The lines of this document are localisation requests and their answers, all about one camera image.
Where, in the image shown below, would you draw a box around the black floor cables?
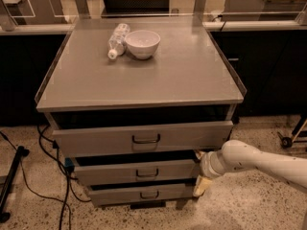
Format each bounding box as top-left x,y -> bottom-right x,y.
0,124 -> 92,230

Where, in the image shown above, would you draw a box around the white ceramic bowl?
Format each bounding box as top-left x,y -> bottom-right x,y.
125,30 -> 160,59

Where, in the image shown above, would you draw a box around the black floor stand leg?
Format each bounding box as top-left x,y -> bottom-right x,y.
0,146 -> 30,223

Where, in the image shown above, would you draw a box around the wheeled cart base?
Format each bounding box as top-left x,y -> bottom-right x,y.
277,113 -> 307,150

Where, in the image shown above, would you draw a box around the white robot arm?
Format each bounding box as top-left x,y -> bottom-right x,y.
193,140 -> 307,230

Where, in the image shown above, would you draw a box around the grey drawer cabinet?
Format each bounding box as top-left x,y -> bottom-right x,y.
34,15 -> 248,210

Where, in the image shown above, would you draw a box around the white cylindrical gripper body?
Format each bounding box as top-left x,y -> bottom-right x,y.
200,150 -> 227,179

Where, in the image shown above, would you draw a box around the black mesh chair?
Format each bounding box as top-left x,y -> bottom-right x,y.
101,0 -> 170,17

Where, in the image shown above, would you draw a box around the clear plastic water bottle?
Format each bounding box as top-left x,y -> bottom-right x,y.
107,23 -> 130,60

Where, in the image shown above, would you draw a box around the grey drawer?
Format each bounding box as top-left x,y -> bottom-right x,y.
75,159 -> 200,186
53,121 -> 233,157
88,182 -> 195,207

